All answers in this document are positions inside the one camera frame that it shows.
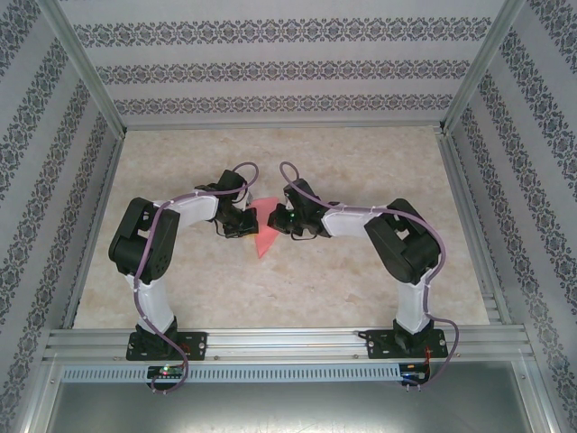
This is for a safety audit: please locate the pink cloth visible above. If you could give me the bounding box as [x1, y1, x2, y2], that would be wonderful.
[249, 196, 281, 260]

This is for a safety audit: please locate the grey sheet metal panel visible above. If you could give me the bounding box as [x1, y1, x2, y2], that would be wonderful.
[26, 381, 554, 433]

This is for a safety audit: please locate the wide aluminium mounting rail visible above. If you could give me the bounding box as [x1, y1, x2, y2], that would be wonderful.
[42, 327, 536, 362]

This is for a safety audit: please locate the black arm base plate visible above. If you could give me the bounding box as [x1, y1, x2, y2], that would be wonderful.
[125, 331, 209, 362]
[365, 328, 451, 361]

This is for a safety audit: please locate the aluminium table edge rail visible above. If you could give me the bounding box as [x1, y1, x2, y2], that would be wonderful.
[60, 133, 127, 329]
[435, 133, 514, 326]

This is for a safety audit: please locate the slotted grey cable duct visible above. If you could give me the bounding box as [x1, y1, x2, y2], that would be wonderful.
[60, 362, 432, 384]

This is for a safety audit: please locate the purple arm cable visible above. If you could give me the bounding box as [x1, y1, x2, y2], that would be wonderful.
[279, 161, 463, 390]
[133, 161, 261, 397]

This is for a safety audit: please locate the aluminium frame post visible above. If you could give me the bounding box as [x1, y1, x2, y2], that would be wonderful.
[435, 0, 532, 136]
[11, 358, 64, 433]
[39, 0, 129, 139]
[513, 358, 572, 433]

